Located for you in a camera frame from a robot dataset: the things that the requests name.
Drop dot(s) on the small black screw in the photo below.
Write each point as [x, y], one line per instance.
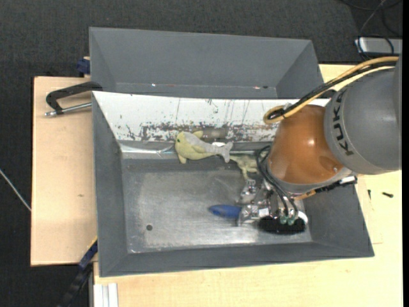
[388, 194]

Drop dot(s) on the black cylinder on white bracket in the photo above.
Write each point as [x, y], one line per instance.
[281, 226]

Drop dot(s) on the grey metal bin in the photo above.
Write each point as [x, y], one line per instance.
[179, 203]

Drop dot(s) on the blue oval thing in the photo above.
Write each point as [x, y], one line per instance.
[223, 210]

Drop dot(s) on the pale green toy animal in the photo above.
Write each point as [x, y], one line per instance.
[246, 163]

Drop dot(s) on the pale wood board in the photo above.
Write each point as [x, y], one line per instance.
[64, 177]

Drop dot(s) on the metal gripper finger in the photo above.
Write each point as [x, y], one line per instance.
[250, 191]
[250, 212]

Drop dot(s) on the grey and yellow toy dolphin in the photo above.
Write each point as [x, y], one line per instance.
[195, 147]

